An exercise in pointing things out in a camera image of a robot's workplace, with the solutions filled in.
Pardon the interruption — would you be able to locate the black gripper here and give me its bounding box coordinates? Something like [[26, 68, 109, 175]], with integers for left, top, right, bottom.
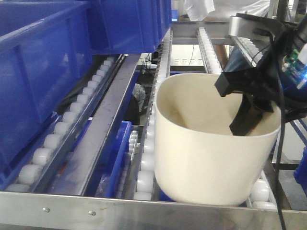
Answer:
[[215, 16, 307, 136]]

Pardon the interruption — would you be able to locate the white plastic bin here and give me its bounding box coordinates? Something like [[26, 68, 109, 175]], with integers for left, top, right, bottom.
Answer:
[[154, 73, 281, 206]]

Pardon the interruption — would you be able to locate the stainless steel shelf rack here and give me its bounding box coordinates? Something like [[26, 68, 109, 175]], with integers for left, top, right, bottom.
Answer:
[[0, 20, 307, 230]]

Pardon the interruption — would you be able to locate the white roller track right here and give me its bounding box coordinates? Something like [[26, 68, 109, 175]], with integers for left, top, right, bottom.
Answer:
[[197, 27, 277, 210]]

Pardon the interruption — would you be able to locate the white roller track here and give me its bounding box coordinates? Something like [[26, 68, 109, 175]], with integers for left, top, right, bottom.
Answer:
[[0, 55, 118, 193], [197, 27, 277, 210], [130, 29, 173, 201]]

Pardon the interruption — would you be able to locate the person in white shirt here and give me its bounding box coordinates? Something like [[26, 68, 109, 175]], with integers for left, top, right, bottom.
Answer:
[[183, 0, 270, 72]]

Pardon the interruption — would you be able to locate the white roller track middle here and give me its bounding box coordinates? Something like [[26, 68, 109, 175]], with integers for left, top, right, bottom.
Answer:
[[130, 29, 173, 201]]

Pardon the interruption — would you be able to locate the blue crate rear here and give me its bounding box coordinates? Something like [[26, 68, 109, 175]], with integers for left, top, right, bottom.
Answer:
[[88, 0, 172, 55]]

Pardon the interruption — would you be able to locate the blue crate below rollers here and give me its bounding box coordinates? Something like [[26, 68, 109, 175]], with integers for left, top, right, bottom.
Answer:
[[84, 121, 132, 198]]

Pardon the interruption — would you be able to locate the large blue crate left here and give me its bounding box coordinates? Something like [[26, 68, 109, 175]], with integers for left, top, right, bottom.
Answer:
[[0, 0, 92, 189]]

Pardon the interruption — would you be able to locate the white roller track left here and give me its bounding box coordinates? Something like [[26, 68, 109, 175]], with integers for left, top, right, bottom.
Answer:
[[0, 55, 118, 193]]

